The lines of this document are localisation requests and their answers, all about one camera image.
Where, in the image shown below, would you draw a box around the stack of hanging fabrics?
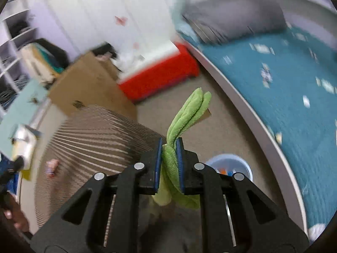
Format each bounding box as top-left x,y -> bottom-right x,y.
20,39 -> 70,81

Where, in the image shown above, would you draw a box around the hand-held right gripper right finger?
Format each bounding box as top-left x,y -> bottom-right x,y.
177,137 -> 308,253

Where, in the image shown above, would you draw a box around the grey folded duvet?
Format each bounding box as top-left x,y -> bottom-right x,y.
182,0 -> 287,45

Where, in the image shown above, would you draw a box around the person's leg grey trousers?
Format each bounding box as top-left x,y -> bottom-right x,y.
137,198 -> 203,253

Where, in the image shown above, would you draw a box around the person's left hand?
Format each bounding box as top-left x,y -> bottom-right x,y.
4,196 -> 30,232

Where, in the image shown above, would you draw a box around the pale blue waste bin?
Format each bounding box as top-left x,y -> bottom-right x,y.
204,153 -> 253,182

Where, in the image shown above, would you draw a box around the white plastic bag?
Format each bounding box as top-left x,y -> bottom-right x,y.
116,51 -> 145,67

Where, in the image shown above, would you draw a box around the black clothes heap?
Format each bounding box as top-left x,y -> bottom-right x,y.
91,42 -> 118,58

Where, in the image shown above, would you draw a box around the red storage box white lid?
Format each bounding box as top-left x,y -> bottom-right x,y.
117,41 -> 201,103

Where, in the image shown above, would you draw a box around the white wardrobe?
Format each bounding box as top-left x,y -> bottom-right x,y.
39,0 -> 182,58

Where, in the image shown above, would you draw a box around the round table brown dotted cloth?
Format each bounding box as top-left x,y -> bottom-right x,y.
34,105 -> 169,230

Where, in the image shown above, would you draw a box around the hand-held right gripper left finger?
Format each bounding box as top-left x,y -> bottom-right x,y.
30,137 -> 163,253

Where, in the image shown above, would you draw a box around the large cardboard box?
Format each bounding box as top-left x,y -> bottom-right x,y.
49,52 -> 137,122

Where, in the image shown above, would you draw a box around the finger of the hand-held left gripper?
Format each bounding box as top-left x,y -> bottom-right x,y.
12,156 -> 25,173

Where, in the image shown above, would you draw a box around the green microfibre cloth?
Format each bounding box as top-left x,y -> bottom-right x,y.
154,87 -> 212,210

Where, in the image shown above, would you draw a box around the white bed frame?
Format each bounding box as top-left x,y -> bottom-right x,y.
184,42 -> 308,239

